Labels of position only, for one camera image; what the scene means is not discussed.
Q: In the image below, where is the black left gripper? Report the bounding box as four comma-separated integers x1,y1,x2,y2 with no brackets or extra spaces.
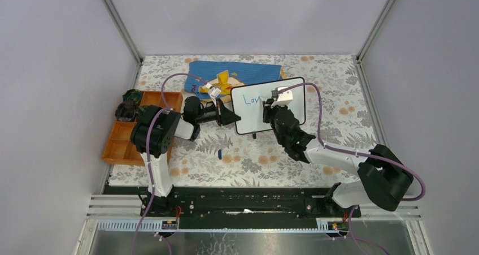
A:
195,98,241,126

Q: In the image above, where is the black framed whiteboard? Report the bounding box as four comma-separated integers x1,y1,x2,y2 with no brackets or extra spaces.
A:
231,77,306,135

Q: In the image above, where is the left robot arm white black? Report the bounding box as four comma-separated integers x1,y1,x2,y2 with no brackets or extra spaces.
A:
130,96,241,216

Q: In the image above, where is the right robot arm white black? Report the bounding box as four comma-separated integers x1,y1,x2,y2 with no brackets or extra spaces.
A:
263,98,413,217

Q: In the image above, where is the blue pikachu cloth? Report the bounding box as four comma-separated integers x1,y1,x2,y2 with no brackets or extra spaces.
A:
184,60,286,102

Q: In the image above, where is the floral tablecloth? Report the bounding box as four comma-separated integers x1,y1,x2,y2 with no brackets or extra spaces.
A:
107,54,382,189

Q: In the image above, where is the dark green scrunchie right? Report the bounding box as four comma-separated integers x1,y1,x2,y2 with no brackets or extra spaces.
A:
136,105,148,120

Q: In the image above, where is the dark green scrunchie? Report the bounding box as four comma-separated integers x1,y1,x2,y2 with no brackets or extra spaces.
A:
122,89,143,105
136,105,148,120

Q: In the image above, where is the dark green scrunchie top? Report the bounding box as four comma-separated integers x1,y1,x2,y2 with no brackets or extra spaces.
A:
122,89,143,105

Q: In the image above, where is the orange compartment tray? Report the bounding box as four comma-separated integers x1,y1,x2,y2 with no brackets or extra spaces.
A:
102,91,164,166

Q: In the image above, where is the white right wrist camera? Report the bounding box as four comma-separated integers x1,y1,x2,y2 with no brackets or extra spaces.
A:
271,87,293,108

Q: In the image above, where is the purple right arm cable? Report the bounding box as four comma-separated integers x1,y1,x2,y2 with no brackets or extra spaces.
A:
278,82,426,202

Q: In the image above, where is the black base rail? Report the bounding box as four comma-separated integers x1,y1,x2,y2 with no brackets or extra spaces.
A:
138,187,360,219

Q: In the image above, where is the left aluminium frame post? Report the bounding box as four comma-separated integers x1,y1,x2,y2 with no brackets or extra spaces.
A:
102,0,143,64

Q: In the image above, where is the aluminium frame post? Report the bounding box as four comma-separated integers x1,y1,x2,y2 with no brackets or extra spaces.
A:
102,0,143,64
356,0,397,62

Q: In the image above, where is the right aluminium frame post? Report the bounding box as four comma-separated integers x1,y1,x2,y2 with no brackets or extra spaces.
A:
356,0,397,62

